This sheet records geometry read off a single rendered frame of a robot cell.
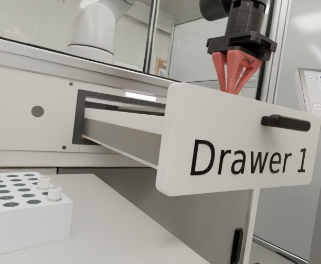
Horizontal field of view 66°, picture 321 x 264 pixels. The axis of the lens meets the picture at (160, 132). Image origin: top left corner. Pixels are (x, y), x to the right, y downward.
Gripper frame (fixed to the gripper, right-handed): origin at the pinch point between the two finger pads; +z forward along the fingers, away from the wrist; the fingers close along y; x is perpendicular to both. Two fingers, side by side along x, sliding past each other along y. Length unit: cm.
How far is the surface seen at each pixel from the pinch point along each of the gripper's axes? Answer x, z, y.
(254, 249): 142, 96, -69
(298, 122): -4.3, 3.0, 14.9
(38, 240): -28.3, 18.6, 6.9
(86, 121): -17.4, 10.1, -19.3
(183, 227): 16.5, 37.3, -20.7
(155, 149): -17.4, 9.2, 6.8
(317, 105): 70, -8, -18
